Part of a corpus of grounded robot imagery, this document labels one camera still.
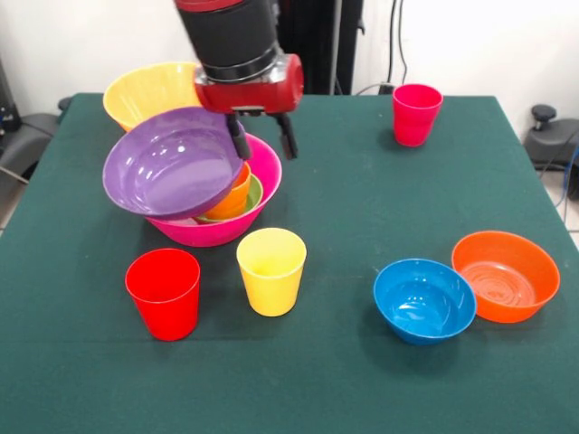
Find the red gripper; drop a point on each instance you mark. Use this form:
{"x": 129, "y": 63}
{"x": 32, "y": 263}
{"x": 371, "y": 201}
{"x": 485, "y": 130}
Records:
{"x": 253, "y": 95}

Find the orange cup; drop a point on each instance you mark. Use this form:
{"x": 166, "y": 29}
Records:
{"x": 240, "y": 187}
{"x": 224, "y": 212}

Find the stack of green bowls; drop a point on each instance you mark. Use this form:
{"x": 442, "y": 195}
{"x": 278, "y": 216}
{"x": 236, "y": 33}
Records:
{"x": 255, "y": 199}

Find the purple bowl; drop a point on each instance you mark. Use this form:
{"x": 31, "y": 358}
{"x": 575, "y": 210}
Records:
{"x": 172, "y": 167}

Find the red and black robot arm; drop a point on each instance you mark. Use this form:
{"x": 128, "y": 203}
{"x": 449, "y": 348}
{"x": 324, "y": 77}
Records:
{"x": 230, "y": 36}

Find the large pink bowl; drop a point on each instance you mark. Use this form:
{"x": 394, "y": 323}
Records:
{"x": 253, "y": 212}

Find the large orange bowl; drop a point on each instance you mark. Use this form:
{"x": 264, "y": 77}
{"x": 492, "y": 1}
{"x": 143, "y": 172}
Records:
{"x": 131, "y": 99}

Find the crimson cup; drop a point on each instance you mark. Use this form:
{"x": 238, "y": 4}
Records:
{"x": 414, "y": 126}

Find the yellow cup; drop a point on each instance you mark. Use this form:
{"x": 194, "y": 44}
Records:
{"x": 271, "y": 294}

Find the red cup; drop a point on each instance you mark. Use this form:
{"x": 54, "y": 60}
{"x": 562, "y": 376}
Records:
{"x": 167, "y": 316}

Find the black machine base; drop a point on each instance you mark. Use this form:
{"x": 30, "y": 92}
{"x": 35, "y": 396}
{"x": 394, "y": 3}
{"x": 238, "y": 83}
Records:
{"x": 552, "y": 144}
{"x": 27, "y": 135}

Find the dark green table cloth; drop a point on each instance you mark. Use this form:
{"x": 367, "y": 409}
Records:
{"x": 289, "y": 384}

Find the blue bowl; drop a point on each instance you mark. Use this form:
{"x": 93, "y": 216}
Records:
{"x": 425, "y": 332}

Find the orange-red bowl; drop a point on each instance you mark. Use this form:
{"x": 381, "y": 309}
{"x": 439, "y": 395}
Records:
{"x": 506, "y": 312}

